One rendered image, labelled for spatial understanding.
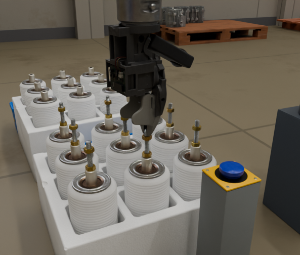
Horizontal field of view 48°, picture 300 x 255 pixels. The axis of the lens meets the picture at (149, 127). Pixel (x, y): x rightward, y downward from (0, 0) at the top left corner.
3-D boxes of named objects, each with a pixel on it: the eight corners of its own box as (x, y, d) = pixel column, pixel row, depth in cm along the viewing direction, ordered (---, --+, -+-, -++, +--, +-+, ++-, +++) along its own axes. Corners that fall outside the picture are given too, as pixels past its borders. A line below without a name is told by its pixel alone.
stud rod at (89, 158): (87, 176, 65) (84, 140, 62) (92, 174, 66) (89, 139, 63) (89, 178, 64) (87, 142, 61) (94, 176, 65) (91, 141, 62)
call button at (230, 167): (232, 168, 59) (233, 158, 58) (248, 179, 56) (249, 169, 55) (213, 173, 57) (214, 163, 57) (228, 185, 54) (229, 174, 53)
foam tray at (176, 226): (160, 177, 114) (160, 128, 107) (233, 255, 82) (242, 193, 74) (41, 208, 98) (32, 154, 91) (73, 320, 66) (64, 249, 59)
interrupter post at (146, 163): (140, 168, 71) (140, 154, 70) (151, 167, 72) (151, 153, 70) (141, 174, 69) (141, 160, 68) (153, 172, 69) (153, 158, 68)
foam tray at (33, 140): (105, 121, 159) (103, 84, 152) (142, 156, 127) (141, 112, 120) (18, 137, 143) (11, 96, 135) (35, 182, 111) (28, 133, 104)
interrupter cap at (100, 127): (123, 122, 94) (123, 120, 93) (123, 134, 87) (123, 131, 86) (95, 123, 93) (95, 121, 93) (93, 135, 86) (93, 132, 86)
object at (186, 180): (163, 219, 83) (164, 155, 76) (192, 206, 88) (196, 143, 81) (189, 242, 76) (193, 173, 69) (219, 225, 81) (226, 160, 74)
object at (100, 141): (128, 175, 102) (126, 120, 94) (129, 194, 93) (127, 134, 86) (96, 177, 101) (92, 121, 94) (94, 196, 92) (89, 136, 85)
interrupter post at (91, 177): (83, 183, 66) (82, 168, 65) (94, 179, 67) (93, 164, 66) (88, 188, 64) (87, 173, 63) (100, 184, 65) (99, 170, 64)
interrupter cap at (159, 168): (126, 163, 73) (126, 160, 73) (160, 160, 74) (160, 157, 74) (131, 182, 66) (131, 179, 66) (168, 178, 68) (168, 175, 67)
